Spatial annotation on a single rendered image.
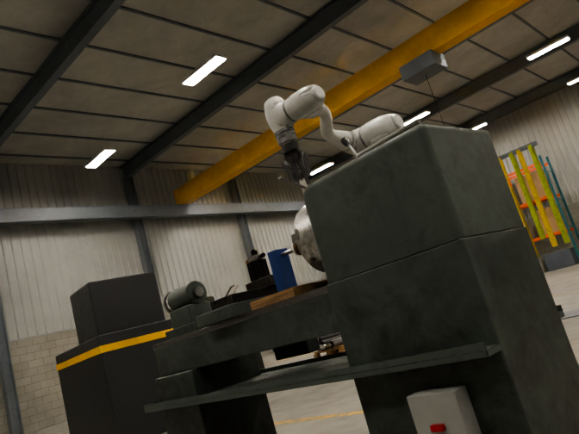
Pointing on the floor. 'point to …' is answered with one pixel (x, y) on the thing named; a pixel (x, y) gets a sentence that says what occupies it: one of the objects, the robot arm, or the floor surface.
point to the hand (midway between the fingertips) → (305, 186)
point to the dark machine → (114, 357)
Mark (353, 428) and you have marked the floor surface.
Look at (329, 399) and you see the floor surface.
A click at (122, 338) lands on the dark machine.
